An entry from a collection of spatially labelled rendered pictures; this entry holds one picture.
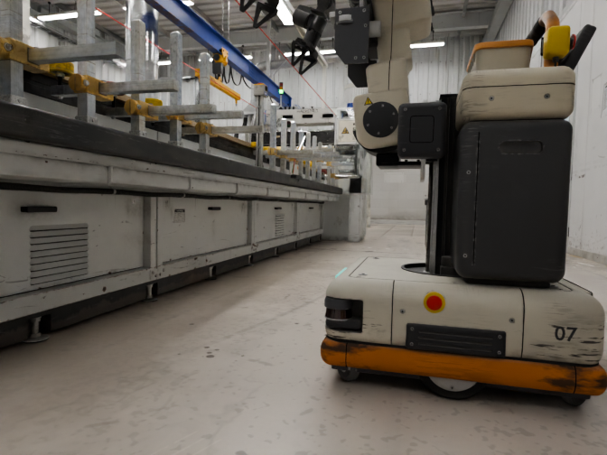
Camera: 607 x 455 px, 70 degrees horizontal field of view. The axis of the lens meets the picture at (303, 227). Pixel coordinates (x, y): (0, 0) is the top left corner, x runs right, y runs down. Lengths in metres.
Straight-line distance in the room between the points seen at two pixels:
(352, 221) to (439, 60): 7.64
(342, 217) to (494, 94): 4.80
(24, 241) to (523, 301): 1.46
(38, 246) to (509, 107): 1.47
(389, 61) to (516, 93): 0.39
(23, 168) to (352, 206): 4.76
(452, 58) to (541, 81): 11.46
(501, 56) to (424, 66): 11.19
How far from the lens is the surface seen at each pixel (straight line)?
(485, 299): 1.13
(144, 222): 2.12
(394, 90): 1.33
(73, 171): 1.45
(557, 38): 1.29
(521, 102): 1.18
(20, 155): 1.33
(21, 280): 1.65
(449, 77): 12.50
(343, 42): 1.37
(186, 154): 1.89
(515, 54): 1.38
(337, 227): 5.87
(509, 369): 1.17
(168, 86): 1.38
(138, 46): 1.74
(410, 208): 11.97
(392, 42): 1.42
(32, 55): 1.34
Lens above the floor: 0.47
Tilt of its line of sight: 3 degrees down
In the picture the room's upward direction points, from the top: 1 degrees clockwise
